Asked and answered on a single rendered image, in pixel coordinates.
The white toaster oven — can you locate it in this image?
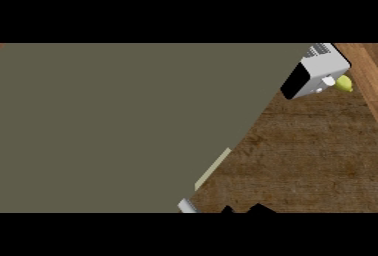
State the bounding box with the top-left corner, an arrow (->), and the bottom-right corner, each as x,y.
279,42 -> 353,101

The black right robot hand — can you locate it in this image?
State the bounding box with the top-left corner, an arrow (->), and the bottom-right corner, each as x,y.
219,202 -> 278,214

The pale door handle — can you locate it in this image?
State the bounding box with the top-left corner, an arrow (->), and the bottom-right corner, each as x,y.
194,147 -> 233,192

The dark grey cabinet door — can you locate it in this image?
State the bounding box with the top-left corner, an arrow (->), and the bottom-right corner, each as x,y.
0,42 -> 318,214

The yellow-green lemon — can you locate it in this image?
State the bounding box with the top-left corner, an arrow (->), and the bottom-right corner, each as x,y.
334,75 -> 354,93

